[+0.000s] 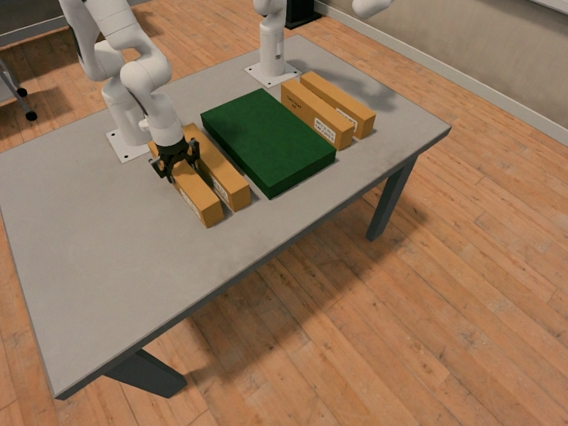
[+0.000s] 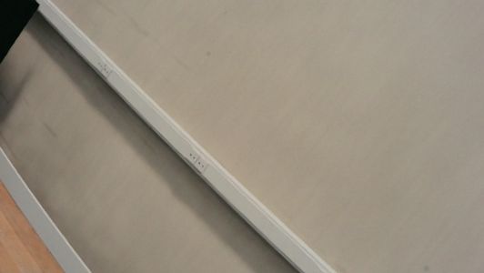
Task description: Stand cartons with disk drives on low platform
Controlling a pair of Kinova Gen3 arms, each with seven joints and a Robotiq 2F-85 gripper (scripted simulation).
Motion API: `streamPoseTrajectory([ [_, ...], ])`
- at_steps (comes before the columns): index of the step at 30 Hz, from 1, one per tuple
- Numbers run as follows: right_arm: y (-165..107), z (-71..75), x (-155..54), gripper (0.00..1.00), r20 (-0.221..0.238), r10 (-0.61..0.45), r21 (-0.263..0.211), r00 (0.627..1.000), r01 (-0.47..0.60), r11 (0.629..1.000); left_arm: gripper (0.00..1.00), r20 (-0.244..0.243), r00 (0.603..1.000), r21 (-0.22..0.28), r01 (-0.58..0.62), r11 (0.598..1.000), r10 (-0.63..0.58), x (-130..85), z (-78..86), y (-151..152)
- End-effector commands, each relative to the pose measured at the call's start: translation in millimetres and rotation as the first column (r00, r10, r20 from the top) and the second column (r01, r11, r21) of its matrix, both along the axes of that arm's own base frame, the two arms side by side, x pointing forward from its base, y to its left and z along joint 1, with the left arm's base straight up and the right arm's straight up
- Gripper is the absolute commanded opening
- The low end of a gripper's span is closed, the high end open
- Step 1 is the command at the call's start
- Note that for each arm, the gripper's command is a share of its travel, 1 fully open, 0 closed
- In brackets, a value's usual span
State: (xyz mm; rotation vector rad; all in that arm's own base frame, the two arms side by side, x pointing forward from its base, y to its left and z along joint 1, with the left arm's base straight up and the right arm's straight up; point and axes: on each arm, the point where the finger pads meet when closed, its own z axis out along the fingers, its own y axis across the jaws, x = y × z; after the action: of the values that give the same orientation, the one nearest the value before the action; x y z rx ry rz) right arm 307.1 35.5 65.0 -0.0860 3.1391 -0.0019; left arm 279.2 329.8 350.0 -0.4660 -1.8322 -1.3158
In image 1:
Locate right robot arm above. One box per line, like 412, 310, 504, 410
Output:
59, 0, 184, 147

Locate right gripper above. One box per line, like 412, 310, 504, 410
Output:
149, 136, 200, 184

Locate tan cardboard carton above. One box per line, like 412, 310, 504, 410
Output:
182, 123, 252, 212
300, 71, 376, 140
147, 140, 224, 229
281, 79, 355, 151

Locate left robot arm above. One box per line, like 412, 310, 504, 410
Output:
253, 0, 394, 77

